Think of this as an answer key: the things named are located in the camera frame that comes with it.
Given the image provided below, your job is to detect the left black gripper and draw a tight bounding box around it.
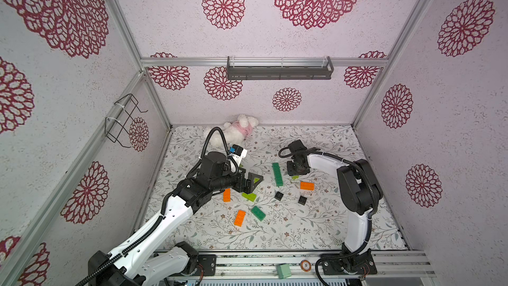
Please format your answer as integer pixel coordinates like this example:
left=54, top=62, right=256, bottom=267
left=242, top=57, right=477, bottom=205
left=210, top=167, right=263, bottom=193

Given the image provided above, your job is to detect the dark green lego brick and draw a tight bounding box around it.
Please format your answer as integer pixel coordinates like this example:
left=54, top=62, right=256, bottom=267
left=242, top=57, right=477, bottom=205
left=275, top=175, right=284, bottom=187
left=250, top=206, right=266, bottom=221
left=272, top=162, right=282, bottom=177

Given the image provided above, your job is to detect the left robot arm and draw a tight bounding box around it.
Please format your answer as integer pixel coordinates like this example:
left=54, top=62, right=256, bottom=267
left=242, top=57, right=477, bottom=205
left=79, top=151, right=263, bottom=285

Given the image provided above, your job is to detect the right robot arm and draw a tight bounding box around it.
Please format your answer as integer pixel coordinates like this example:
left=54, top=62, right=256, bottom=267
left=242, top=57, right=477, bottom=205
left=278, top=140, right=383, bottom=261

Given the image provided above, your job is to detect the lime lego brick lower centre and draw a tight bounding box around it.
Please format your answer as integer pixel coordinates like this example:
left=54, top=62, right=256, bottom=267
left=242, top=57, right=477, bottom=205
left=242, top=193, right=257, bottom=202

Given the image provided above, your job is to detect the orange lego brick right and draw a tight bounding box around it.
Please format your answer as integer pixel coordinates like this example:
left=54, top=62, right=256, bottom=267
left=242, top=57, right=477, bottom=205
left=300, top=181, right=315, bottom=191

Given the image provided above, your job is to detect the orange lego brick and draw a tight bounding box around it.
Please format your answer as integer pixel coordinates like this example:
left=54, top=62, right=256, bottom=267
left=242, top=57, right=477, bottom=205
left=234, top=210, right=246, bottom=227
left=223, top=189, right=231, bottom=203
left=300, top=181, right=315, bottom=191

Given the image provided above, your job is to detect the black lego block left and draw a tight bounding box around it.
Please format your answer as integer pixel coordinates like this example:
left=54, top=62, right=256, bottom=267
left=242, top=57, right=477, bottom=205
left=275, top=191, right=284, bottom=201

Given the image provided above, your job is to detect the black lego block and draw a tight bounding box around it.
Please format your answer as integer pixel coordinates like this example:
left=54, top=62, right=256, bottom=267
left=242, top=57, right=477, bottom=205
left=298, top=196, right=308, bottom=206
left=275, top=191, right=284, bottom=201

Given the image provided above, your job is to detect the orange lego brick left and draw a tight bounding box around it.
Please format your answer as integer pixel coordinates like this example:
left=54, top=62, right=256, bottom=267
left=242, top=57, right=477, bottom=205
left=223, top=189, right=231, bottom=203

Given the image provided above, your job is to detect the dark green lego brick bottom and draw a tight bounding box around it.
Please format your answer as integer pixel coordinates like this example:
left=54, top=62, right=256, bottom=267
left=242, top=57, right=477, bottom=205
left=250, top=206, right=266, bottom=221

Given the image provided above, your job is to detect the black lego block right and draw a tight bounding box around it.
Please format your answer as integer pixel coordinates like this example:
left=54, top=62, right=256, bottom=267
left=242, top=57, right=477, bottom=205
left=298, top=196, right=308, bottom=206

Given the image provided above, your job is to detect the orange lego brick bottom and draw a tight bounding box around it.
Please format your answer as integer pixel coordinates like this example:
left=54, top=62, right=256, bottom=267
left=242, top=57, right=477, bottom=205
left=234, top=210, right=246, bottom=227

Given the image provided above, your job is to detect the white plush toy pink shirt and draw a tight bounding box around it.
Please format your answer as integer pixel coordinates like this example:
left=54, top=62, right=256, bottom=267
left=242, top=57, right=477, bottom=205
left=203, top=114, right=259, bottom=148

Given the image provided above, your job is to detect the round orange sticker disc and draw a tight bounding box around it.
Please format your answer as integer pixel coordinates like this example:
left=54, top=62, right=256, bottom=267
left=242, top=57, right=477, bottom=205
left=300, top=260, right=312, bottom=272

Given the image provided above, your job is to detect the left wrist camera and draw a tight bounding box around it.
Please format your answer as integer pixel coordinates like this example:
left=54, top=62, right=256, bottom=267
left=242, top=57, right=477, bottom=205
left=230, top=144, right=247, bottom=165

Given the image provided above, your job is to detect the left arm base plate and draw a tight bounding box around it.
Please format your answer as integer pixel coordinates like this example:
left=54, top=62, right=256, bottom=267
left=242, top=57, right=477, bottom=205
left=187, top=254, right=217, bottom=277

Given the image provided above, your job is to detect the dark wall shelf rack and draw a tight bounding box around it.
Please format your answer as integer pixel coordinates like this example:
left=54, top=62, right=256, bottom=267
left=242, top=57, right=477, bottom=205
left=226, top=57, right=335, bottom=81

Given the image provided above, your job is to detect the green box on rail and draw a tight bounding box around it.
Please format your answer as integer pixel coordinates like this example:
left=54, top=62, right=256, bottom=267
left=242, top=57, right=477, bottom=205
left=276, top=263, right=292, bottom=279

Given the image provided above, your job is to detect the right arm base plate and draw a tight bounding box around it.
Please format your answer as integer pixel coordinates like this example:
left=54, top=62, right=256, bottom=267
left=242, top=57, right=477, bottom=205
left=322, top=253, right=378, bottom=276

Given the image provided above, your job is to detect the black wire wall basket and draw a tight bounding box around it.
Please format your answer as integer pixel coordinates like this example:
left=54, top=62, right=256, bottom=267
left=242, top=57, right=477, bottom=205
left=104, top=93, right=148, bottom=148

